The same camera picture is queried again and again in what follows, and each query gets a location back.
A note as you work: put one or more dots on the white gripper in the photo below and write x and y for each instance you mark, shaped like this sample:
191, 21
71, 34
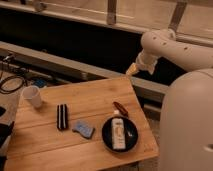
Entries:
144, 62

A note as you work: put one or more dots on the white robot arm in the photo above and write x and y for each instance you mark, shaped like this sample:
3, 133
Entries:
186, 122

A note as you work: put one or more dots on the grey metal beam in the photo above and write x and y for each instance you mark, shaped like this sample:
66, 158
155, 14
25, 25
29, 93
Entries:
144, 88

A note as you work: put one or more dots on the red brown pocket knife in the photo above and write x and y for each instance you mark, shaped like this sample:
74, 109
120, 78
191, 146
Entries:
121, 109

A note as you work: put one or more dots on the white bottle on plate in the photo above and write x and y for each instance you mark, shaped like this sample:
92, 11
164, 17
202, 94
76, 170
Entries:
118, 134

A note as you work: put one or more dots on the black round plate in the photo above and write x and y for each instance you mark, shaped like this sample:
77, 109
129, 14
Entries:
131, 134

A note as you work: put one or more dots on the blue sponge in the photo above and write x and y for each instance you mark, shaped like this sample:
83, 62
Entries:
83, 129

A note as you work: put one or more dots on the blue box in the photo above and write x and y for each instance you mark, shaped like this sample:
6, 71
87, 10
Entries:
40, 83

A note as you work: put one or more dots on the black object at left edge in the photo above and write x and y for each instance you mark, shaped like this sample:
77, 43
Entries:
5, 132

